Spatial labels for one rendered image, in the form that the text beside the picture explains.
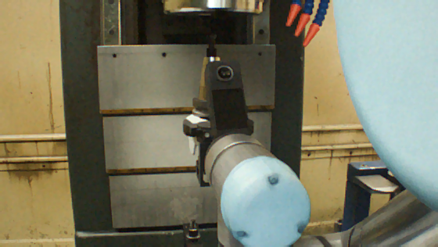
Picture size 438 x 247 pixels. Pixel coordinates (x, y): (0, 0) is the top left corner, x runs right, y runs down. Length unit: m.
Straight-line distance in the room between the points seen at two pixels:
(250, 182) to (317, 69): 1.28
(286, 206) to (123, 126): 0.80
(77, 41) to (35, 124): 0.51
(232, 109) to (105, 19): 0.64
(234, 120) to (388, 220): 0.23
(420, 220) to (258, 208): 0.13
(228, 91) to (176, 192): 0.68
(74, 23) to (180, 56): 0.30
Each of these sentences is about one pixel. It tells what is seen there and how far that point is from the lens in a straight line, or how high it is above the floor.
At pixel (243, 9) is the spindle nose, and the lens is 0.59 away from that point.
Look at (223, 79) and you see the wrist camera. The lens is 0.51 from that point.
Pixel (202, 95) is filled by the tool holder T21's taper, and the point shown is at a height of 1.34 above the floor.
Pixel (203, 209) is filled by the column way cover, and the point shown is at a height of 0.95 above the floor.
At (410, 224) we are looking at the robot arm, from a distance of 0.34.
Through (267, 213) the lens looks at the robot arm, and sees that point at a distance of 0.34.
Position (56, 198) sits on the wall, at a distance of 1.62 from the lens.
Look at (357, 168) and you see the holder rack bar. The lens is 0.66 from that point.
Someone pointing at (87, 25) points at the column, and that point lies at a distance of 1.12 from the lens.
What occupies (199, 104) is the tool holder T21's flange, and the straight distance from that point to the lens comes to 0.63.
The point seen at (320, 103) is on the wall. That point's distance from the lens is 1.62.
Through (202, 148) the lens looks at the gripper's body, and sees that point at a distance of 0.53.
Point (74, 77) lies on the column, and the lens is 1.13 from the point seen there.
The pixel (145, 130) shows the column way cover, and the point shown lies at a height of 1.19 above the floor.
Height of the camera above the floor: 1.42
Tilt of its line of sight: 11 degrees down
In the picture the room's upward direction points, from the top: straight up
